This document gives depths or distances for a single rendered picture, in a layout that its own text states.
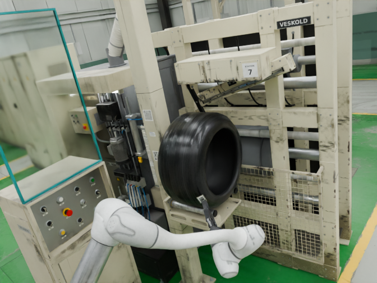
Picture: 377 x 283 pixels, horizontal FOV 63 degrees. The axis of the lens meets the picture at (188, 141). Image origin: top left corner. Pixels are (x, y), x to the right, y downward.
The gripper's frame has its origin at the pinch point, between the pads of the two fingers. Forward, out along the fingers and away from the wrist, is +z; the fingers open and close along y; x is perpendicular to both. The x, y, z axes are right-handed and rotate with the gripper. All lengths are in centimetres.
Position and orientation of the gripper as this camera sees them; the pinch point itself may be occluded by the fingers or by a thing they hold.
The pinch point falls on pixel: (205, 205)
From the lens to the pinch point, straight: 178.2
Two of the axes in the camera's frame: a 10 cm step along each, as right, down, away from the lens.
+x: 8.6, -4.8, -1.3
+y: 4.4, 6.0, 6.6
